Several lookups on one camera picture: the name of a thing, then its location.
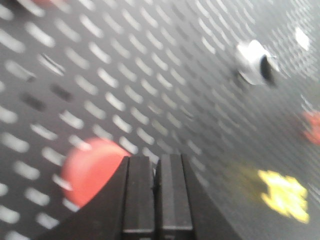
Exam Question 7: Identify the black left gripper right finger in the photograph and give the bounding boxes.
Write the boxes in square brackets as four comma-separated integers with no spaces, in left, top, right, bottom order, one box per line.
[154,154,240,240]

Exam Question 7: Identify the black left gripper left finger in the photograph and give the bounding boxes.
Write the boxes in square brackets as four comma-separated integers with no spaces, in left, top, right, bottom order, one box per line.
[38,155,155,240]

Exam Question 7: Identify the lower red mushroom button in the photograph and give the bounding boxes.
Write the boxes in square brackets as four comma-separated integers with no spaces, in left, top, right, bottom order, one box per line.
[60,137,131,208]

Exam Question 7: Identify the black perforated pegboard panel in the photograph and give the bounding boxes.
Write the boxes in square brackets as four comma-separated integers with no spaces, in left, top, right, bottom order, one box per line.
[0,0,320,240]

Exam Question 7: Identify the silver black selector knob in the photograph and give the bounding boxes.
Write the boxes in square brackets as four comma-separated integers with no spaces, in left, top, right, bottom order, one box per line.
[234,39,280,86]

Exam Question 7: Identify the yellow toggle switch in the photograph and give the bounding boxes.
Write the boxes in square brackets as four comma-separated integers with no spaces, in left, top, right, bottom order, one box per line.
[257,170,310,224]

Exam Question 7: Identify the red toggle switch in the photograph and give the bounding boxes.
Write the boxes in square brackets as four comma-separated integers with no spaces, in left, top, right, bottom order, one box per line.
[302,111,320,146]

